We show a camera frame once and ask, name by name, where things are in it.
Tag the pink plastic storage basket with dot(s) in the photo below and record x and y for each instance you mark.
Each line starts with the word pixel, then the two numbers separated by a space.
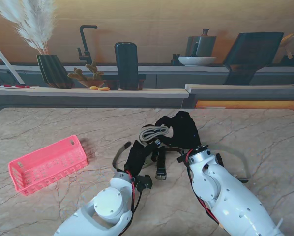
pixel 46 162

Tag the long beige woven belt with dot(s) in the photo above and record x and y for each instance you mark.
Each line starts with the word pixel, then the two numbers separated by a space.
pixel 225 148

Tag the grey counter with orange light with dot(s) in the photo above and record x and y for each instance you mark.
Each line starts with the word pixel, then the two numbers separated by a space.
pixel 235 94

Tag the white pampas grass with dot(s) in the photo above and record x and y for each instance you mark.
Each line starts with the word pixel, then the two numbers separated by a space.
pixel 36 29

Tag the grey jug with lid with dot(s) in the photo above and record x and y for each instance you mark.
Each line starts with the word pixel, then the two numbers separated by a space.
pixel 206 46

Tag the dark slanted board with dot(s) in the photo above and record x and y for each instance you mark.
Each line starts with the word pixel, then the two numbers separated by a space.
pixel 252 56

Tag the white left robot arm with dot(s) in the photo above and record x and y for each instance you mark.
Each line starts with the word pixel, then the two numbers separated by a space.
pixel 107 201

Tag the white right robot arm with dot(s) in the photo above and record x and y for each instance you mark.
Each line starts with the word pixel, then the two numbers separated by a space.
pixel 225 191

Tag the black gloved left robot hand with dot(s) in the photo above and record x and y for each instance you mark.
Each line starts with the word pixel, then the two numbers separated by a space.
pixel 136 157

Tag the white leaning slat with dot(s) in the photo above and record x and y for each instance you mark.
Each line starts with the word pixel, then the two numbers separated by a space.
pixel 9 67

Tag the plate with red slices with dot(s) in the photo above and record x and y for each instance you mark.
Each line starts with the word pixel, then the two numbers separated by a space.
pixel 19 86

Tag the white shallow bowl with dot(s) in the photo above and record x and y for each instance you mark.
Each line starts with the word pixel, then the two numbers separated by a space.
pixel 197 61

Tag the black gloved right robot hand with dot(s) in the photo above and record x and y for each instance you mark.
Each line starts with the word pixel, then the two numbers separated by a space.
pixel 186 132

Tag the grey back cabinet counter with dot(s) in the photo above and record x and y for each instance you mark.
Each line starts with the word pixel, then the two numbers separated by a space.
pixel 161 68

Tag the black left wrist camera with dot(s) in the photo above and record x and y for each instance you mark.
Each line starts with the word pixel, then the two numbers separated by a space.
pixel 144 182

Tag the yellow wooden utensil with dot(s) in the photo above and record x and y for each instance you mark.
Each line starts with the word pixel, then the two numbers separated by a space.
pixel 287 39

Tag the dark ribbed vase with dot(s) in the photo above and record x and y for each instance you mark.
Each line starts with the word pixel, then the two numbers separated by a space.
pixel 53 71

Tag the black leather belt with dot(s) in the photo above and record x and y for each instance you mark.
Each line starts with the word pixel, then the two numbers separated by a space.
pixel 161 167

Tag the cactus plant in bowl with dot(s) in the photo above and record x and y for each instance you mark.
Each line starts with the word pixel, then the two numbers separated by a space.
pixel 95 73

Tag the black kitchen faucet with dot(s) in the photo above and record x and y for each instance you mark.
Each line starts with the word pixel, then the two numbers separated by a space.
pixel 85 41

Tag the yellow orange fruit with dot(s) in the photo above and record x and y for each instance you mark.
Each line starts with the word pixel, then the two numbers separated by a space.
pixel 104 89
pixel 94 87

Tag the small black bottles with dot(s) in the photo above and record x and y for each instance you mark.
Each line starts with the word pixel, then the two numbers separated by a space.
pixel 175 61

